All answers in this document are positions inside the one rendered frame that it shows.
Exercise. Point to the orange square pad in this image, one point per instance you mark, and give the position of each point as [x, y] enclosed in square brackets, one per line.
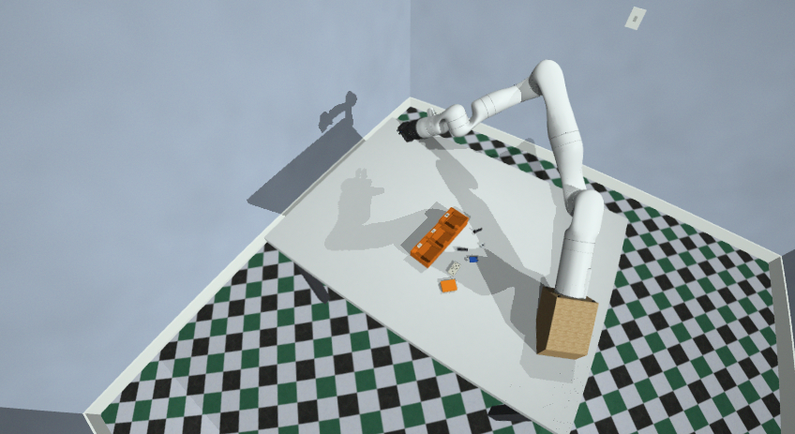
[448, 285]

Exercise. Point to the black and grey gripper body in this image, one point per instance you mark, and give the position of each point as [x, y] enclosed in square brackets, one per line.
[416, 129]

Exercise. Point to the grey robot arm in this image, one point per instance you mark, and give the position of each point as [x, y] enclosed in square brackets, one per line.
[585, 206]

